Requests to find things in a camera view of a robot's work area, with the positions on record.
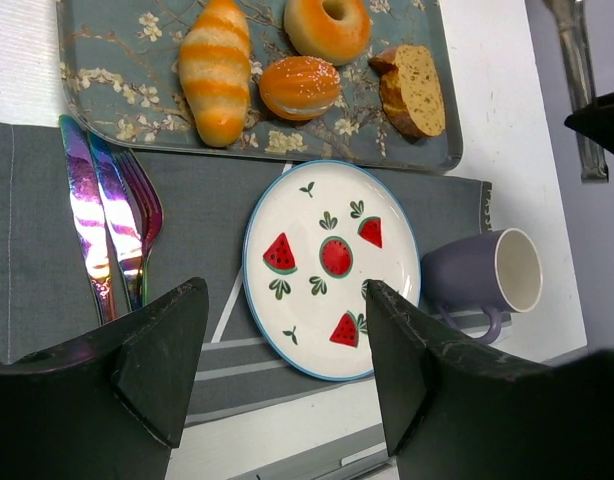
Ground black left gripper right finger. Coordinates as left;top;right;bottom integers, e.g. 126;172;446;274
366;280;614;479

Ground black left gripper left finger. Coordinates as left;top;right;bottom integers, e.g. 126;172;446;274
0;277;209;479

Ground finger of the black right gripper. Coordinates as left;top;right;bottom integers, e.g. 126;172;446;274
564;92;614;155

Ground metal serving tongs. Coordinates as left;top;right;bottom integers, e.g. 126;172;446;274
543;0;609;183

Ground brown bread slice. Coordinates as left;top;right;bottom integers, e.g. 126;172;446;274
369;44;446;138

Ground grey striped placemat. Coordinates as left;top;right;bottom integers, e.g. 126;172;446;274
0;123;492;423

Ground purple ceramic mug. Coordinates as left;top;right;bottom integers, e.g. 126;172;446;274
421;228;543;345

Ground iridescent table knife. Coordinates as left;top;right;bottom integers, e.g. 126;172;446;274
59;114;116;325
87;132;144;311

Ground iridescent fork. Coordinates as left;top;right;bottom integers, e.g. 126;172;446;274
112;150;164;305

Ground watermelon pattern white plate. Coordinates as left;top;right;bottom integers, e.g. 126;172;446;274
242;160;421;382

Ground round sesame bun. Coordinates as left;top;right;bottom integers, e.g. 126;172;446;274
259;56;341;121

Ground floral grey serving tray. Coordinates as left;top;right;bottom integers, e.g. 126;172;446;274
56;1;463;172

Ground striped orange croissant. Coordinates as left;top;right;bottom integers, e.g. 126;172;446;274
178;1;251;148

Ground orange ring donut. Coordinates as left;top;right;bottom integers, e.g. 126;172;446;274
283;0;371;66

